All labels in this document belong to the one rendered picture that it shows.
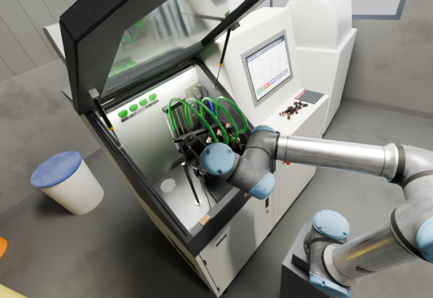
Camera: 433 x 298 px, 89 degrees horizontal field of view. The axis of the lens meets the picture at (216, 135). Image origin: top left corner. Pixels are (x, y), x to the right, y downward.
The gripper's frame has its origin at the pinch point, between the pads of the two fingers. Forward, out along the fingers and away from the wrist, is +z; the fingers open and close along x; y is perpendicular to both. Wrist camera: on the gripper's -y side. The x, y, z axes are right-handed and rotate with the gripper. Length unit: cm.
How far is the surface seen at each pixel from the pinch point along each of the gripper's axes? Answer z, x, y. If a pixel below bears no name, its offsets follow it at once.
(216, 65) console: 33, 41, -35
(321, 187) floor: 120, 80, 98
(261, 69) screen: 43, 66, -20
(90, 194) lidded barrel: 168, -106, -42
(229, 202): 28.4, -2.2, 26.7
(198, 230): 22.6, -21.6, 25.5
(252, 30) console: 31, 71, -39
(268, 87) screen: 51, 67, -8
